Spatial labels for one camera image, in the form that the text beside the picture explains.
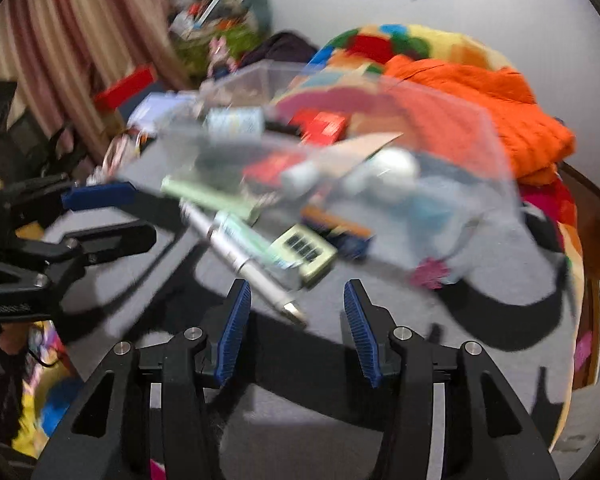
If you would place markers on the striped curtain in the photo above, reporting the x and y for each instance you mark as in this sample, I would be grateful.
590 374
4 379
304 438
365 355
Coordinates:
80 20

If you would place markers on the grey-green neck pillow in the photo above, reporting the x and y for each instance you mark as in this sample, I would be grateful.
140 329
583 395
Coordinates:
252 5

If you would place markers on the pale green small box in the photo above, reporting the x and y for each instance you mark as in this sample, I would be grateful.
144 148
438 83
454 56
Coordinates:
302 252

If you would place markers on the light blue notebook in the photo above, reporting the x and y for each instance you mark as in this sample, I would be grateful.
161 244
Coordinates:
155 107

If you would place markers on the pink bunny toy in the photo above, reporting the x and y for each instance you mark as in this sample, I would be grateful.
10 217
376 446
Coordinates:
217 52

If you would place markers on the colourful patchwork quilt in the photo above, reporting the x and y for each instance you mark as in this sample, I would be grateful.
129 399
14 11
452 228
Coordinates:
430 40

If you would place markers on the light green slim tube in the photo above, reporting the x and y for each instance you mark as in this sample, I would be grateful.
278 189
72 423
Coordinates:
200 192

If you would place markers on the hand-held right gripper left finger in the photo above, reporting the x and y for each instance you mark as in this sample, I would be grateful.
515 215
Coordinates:
232 332

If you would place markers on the green storage bag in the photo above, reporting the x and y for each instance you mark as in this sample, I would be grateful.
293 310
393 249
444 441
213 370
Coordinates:
215 45

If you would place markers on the beige cosmetic tube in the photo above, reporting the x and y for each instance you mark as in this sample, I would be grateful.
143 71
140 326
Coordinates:
360 152

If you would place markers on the silver pen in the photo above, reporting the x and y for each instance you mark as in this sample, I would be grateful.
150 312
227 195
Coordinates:
245 265

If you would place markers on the red box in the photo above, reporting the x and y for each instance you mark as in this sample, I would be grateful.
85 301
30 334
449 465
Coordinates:
125 87

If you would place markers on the white ointment tube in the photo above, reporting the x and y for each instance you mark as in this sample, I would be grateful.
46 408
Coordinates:
245 235

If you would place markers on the red foil packet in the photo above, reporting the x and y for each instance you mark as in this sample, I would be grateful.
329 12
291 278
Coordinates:
325 127

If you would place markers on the blue round jar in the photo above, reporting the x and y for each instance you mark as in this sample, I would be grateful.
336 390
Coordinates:
430 210

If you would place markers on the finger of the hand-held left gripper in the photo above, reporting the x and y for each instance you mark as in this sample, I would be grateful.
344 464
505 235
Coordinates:
100 196
110 242

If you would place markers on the clear plastic storage bin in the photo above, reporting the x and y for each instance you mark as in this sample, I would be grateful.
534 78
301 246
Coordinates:
455 160

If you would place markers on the small blue box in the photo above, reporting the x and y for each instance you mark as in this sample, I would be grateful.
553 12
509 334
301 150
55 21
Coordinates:
340 232

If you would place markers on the dark clothing pile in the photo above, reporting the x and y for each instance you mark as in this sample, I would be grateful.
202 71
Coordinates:
285 47

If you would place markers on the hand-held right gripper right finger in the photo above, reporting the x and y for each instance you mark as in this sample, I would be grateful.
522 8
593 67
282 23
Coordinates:
362 335

